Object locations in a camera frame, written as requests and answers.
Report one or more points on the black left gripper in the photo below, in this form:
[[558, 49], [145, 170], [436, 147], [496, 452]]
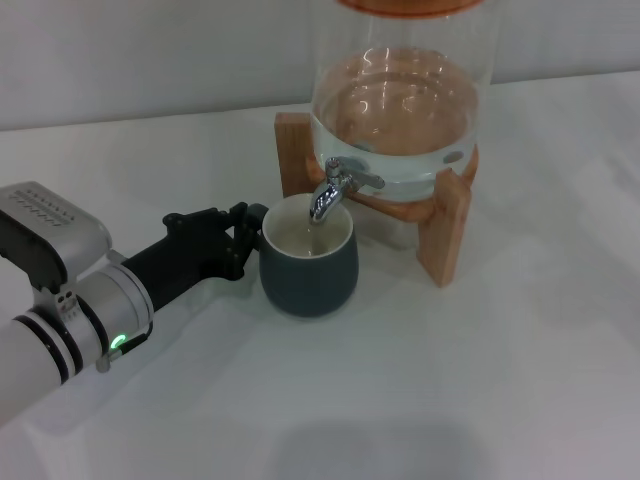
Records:
[[190, 255]]

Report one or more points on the dark grey ceramic cup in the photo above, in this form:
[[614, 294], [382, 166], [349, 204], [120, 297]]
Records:
[[310, 280]]

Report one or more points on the chrome faucet tap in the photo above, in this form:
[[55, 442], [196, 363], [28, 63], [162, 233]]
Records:
[[327, 192]]

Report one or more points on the wooden dispenser stand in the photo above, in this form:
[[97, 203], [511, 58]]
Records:
[[450, 235]]

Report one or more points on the glass water dispenser jar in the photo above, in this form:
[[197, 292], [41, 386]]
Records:
[[400, 100]]

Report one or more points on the wooden dispenser lid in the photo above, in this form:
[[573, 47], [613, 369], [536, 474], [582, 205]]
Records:
[[407, 6]]

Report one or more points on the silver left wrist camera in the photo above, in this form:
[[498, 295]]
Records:
[[45, 230]]

